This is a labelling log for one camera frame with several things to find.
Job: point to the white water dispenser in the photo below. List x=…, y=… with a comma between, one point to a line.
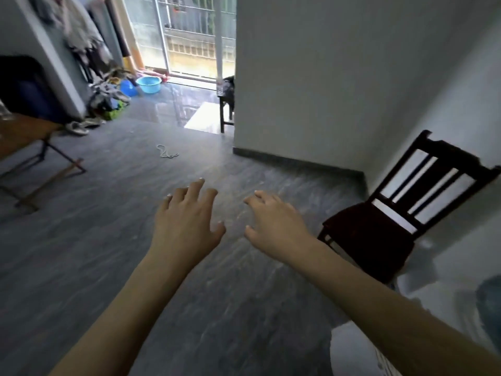
x=442, y=305

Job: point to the pile of clothes and shoes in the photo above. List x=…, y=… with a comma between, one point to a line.
x=105, y=99

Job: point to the glass sliding door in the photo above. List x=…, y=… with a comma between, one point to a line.
x=188, y=35

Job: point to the blue gray garment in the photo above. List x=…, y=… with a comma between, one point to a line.
x=229, y=88

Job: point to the wooden folding table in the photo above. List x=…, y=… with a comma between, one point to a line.
x=19, y=133

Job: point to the dark blue suitcase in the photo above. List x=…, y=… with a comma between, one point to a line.
x=33, y=101

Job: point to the small dark stool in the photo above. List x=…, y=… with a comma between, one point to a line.
x=222, y=113

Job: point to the tan curtain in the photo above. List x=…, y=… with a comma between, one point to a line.
x=125, y=35

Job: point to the person's left forearm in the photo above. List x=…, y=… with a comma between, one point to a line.
x=117, y=325

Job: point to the person's left hand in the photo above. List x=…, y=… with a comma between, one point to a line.
x=184, y=227

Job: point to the blue plastic bag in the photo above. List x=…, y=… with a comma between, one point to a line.
x=128, y=88

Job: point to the black jacket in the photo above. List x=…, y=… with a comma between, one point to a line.
x=23, y=72

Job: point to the blue plastic basin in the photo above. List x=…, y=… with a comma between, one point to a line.
x=148, y=84

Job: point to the person's right hand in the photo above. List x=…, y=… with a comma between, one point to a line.
x=278, y=227

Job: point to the hanging clothes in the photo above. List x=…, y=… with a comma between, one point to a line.
x=74, y=31

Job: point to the person's right forearm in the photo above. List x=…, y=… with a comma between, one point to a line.
x=391, y=309

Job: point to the gray slipper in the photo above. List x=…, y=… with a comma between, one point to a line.
x=76, y=128

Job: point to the dark wooden chair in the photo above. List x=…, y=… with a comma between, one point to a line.
x=368, y=238

